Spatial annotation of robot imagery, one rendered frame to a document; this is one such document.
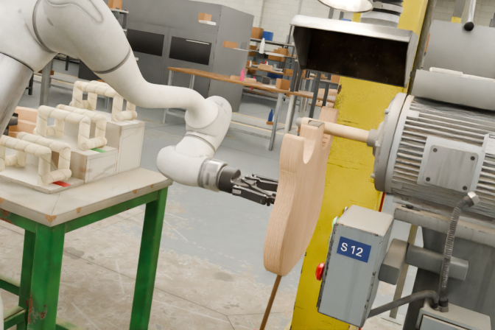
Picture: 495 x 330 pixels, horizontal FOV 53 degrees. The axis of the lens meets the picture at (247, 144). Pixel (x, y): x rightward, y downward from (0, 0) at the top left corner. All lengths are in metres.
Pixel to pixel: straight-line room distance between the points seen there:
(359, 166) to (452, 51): 0.99
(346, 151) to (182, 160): 1.01
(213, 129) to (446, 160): 0.65
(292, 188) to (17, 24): 0.68
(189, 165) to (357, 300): 0.61
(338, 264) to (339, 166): 1.25
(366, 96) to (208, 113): 0.95
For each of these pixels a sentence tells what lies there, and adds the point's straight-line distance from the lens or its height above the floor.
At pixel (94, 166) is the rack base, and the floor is 0.98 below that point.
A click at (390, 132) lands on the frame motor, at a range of 1.19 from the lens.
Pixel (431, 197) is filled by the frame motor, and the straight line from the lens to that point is 1.26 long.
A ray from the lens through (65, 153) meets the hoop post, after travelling 1.59.
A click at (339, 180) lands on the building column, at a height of 0.92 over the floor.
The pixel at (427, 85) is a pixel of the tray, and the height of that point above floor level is 1.41.
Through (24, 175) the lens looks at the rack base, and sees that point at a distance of 1.63.
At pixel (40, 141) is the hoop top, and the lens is 1.64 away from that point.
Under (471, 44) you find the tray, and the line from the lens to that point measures 1.37.
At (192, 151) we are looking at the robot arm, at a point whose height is 1.11.
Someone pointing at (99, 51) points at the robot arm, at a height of 1.37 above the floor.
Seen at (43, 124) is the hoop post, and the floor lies 1.07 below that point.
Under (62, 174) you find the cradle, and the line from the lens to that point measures 1.58.
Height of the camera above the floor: 1.42
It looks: 11 degrees down
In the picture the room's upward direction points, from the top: 10 degrees clockwise
